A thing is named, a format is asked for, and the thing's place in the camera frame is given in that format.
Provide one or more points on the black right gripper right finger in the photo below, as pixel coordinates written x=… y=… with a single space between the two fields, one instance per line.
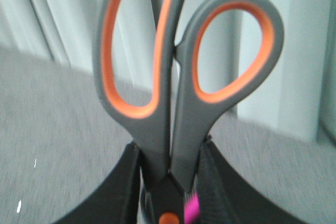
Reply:
x=225 y=197

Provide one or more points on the grey curtain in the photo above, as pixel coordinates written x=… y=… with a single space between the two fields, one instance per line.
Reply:
x=73 y=30

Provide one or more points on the grey orange scissors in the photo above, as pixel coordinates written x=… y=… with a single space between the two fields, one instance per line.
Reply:
x=171 y=127

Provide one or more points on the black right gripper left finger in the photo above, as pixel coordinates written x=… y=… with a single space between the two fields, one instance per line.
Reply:
x=116 y=199

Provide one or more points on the pink marker pen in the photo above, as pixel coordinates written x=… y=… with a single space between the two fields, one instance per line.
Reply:
x=192 y=210

